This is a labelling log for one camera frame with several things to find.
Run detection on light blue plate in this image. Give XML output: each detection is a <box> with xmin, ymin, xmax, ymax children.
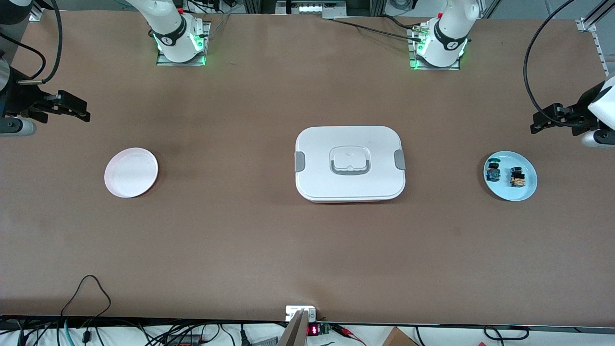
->
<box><xmin>483</xmin><ymin>150</ymin><xmax>538</xmax><ymax>202</ymax></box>

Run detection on perforated metal strip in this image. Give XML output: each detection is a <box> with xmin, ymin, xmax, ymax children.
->
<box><xmin>592</xmin><ymin>29</ymin><xmax>612</xmax><ymax>80</ymax></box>

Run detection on pink plate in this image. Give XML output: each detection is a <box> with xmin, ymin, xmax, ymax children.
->
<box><xmin>104</xmin><ymin>147</ymin><xmax>159</xmax><ymax>198</ymax></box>

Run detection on aluminium corner profile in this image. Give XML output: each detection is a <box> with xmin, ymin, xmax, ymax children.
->
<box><xmin>576</xmin><ymin>0</ymin><xmax>615</xmax><ymax>33</ymax></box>

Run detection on white lidded food container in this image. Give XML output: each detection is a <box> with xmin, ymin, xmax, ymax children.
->
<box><xmin>294</xmin><ymin>125</ymin><xmax>407</xmax><ymax>204</ymax></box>

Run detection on silver equipment rack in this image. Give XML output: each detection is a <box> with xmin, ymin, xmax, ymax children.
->
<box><xmin>244</xmin><ymin>0</ymin><xmax>385</xmax><ymax>20</ymax></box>

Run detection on brown cardboard box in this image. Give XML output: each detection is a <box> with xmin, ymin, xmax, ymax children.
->
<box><xmin>382</xmin><ymin>327</ymin><xmax>419</xmax><ymax>346</ymax></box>

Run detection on red alligator clip leads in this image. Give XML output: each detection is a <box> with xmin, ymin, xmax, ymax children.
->
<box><xmin>332</xmin><ymin>324</ymin><xmax>367</xmax><ymax>345</ymax></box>

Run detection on small white device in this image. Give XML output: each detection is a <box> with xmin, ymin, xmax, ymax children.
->
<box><xmin>285</xmin><ymin>305</ymin><xmax>318</xmax><ymax>322</ymax></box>

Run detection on aluminium profile bar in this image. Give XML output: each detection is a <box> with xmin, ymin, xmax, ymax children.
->
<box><xmin>276</xmin><ymin>309</ymin><xmax>309</xmax><ymax>346</ymax></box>

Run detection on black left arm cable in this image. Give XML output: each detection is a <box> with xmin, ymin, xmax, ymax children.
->
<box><xmin>524</xmin><ymin>0</ymin><xmax>594</xmax><ymax>128</ymax></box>

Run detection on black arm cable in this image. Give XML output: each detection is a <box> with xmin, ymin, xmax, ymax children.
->
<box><xmin>524</xmin><ymin>0</ymin><xmax>594</xmax><ymax>128</ymax></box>
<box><xmin>0</xmin><ymin>0</ymin><xmax>63</xmax><ymax>86</ymax></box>

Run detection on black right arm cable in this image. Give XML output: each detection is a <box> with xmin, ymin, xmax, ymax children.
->
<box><xmin>0</xmin><ymin>0</ymin><xmax>63</xmax><ymax>86</ymax></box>

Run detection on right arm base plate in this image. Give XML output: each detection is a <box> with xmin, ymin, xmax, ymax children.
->
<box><xmin>156</xmin><ymin>20</ymin><xmax>212</xmax><ymax>67</ymax></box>

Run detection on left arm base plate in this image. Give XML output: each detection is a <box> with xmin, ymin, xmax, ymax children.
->
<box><xmin>407</xmin><ymin>24</ymin><xmax>462</xmax><ymax>72</ymax></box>

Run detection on black looped cable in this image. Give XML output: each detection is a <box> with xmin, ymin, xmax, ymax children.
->
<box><xmin>60</xmin><ymin>274</ymin><xmax>112</xmax><ymax>332</ymax></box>

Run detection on black base cable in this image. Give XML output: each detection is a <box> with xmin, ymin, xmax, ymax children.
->
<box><xmin>323</xmin><ymin>17</ymin><xmax>426</xmax><ymax>43</ymax></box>

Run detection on teal cable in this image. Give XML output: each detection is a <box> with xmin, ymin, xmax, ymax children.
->
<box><xmin>57</xmin><ymin>318</ymin><xmax>74</xmax><ymax>346</ymax></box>

